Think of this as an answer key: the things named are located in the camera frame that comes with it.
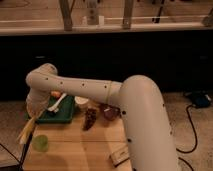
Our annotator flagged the black cable on floor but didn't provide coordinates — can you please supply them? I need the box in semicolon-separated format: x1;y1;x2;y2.
175;103;199;171

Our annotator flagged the white utensil in tray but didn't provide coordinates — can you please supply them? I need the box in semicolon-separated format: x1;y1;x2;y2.
47;93;67;113

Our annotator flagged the brown chocolate cake slice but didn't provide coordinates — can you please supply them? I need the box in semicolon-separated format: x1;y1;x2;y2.
83;108;97;131

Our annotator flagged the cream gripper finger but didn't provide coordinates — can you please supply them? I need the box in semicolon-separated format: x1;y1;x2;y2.
18;117;36;139
20;120;35;144

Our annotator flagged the black cable on left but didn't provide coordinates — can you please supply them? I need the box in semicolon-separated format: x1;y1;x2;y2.
0;131;34;171

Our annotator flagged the dark purple eggplant toy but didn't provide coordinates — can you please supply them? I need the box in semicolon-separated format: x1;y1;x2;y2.
100;104;120;121

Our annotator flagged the white small cup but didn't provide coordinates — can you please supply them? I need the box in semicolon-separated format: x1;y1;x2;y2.
74;96;89;109

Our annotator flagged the dark blue floor device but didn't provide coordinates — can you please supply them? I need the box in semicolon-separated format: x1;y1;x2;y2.
190;92;211;108

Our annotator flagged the green plastic cup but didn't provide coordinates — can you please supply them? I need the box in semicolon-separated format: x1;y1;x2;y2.
32;135;48;152

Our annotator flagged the orange toy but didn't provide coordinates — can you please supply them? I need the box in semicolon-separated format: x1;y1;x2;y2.
51;91;62;99

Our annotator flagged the wooden block stamp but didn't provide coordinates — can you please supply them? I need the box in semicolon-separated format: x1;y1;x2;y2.
109;146;129;167

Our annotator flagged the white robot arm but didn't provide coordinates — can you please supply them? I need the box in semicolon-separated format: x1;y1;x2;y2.
25;63;181;171

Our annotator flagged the green plastic tray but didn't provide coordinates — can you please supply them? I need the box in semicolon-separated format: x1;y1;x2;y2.
27;95;75;124

